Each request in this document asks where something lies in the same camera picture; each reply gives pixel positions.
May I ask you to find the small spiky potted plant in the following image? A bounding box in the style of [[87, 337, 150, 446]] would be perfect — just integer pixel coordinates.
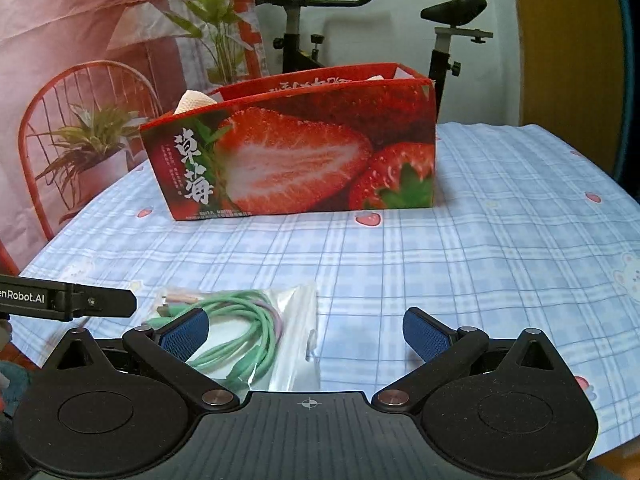
[[28, 104, 148, 211]]

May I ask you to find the red wire chair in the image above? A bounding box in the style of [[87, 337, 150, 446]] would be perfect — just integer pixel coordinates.
[[16, 58, 164, 241]]

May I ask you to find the teal curtain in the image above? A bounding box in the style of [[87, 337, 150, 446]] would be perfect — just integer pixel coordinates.
[[614, 0, 639, 200]]

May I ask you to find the black exercise bike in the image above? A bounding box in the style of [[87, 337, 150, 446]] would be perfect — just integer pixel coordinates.
[[249, 0, 495, 124]]

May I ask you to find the bagged green usb cable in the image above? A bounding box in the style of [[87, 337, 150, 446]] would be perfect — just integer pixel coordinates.
[[140, 283, 321, 394]]

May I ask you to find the cream knitted item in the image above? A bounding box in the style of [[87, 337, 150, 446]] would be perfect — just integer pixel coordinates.
[[174, 90, 217, 115]]

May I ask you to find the red strawberry cardboard box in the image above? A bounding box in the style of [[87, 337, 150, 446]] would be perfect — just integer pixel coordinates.
[[141, 63, 436, 221]]

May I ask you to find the blue plaid strawberry tablecloth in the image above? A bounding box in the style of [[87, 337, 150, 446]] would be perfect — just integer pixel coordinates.
[[25, 124, 639, 454]]

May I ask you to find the tall green potted plant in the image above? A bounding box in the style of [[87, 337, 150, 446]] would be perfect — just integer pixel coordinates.
[[163, 0, 268, 88]]

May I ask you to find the wooden door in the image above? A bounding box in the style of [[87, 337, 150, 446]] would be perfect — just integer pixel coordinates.
[[518, 0, 625, 172]]

